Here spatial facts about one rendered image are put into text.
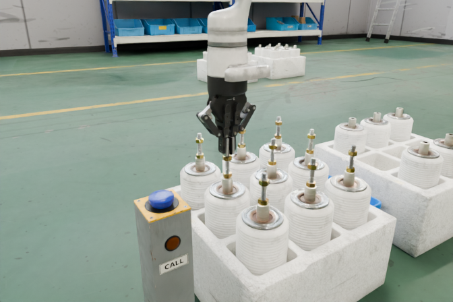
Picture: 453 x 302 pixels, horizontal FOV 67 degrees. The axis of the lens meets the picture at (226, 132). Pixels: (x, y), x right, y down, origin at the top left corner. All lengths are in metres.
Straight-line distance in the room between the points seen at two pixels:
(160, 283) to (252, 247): 0.16
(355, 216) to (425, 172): 0.29
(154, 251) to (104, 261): 0.43
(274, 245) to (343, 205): 0.21
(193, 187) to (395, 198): 0.54
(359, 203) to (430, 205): 0.27
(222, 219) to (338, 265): 0.24
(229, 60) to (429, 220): 0.67
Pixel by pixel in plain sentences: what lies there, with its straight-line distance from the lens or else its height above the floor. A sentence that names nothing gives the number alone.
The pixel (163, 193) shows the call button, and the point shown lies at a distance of 0.56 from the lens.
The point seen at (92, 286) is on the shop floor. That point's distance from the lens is 0.92.
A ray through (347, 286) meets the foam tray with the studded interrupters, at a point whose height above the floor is 0.07.
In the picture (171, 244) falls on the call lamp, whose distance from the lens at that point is 0.56.
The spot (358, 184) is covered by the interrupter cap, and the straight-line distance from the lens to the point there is 0.79.
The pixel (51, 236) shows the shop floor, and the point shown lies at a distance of 1.13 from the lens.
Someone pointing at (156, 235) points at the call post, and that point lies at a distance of 0.54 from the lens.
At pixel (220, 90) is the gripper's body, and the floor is 0.47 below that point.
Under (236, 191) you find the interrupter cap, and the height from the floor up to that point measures 0.25.
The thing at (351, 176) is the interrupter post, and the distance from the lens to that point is 0.77.
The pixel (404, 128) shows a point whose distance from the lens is 1.31.
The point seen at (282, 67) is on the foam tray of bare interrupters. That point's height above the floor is 0.10.
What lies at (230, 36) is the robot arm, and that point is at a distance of 0.59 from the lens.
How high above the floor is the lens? 0.61
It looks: 20 degrees down
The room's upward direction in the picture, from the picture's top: straight up
